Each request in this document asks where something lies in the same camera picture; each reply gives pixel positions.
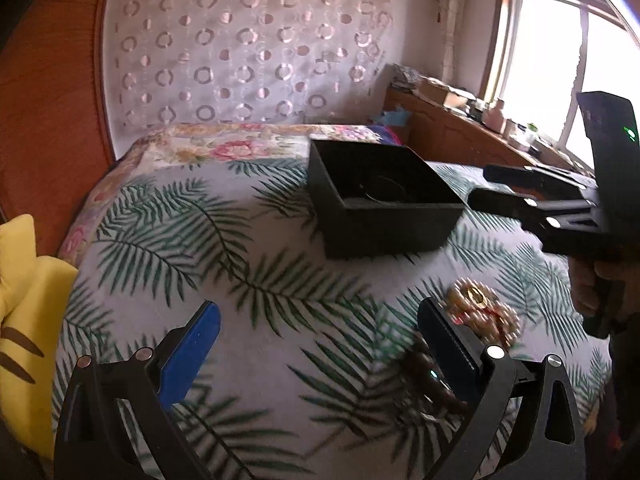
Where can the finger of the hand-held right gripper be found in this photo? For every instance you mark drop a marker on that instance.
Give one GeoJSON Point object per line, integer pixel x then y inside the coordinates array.
{"type": "Point", "coordinates": [505, 202]}
{"type": "Point", "coordinates": [530, 176]}

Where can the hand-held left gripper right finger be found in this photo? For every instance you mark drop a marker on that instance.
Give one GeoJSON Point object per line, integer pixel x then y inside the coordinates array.
{"type": "Point", "coordinates": [450, 355]}

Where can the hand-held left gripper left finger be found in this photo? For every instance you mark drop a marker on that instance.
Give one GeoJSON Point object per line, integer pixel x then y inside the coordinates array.
{"type": "Point", "coordinates": [192, 350]}

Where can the black square box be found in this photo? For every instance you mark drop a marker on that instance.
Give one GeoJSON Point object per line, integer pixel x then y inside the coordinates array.
{"type": "Point", "coordinates": [380, 232]}

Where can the person's right hand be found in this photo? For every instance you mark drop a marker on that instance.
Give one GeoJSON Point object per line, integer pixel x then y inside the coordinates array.
{"type": "Point", "coordinates": [582, 285]}

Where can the small green plant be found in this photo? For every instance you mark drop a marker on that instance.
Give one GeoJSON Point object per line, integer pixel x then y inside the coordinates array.
{"type": "Point", "coordinates": [532, 129]}

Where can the pink bottle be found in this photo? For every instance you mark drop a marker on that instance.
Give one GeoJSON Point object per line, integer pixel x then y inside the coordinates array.
{"type": "Point", "coordinates": [495, 116]}

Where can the wooden cabinet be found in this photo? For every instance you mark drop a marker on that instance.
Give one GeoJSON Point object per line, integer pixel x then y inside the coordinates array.
{"type": "Point", "coordinates": [450, 135]}

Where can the leaf print bed cloth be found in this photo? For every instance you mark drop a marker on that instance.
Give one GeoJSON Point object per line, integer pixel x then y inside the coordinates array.
{"type": "Point", "coordinates": [280, 285]}

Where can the window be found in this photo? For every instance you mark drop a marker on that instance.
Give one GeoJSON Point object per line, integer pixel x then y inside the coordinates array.
{"type": "Point", "coordinates": [545, 60]}

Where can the cardboard box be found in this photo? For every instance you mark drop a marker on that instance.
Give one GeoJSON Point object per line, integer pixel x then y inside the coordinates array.
{"type": "Point", "coordinates": [440, 91]}

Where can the dark blue blanket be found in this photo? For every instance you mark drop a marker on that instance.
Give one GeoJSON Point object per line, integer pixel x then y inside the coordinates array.
{"type": "Point", "coordinates": [392, 136]}

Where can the blue paper bag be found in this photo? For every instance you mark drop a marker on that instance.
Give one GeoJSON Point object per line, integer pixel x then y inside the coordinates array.
{"type": "Point", "coordinates": [397, 117]}

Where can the stack of papers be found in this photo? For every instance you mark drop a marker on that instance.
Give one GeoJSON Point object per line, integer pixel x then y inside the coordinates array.
{"type": "Point", "coordinates": [407, 77]}

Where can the yellow plush toy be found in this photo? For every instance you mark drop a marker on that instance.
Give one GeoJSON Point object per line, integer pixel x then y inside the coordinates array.
{"type": "Point", "coordinates": [30, 320]}

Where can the white tied curtain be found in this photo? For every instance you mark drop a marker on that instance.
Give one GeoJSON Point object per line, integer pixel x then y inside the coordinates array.
{"type": "Point", "coordinates": [465, 20]}

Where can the floral blanket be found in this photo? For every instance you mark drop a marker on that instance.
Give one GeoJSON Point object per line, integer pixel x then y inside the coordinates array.
{"type": "Point", "coordinates": [225, 147]}

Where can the circle pattern curtain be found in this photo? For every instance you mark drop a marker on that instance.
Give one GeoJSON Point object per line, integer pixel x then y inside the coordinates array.
{"type": "Point", "coordinates": [250, 45]}

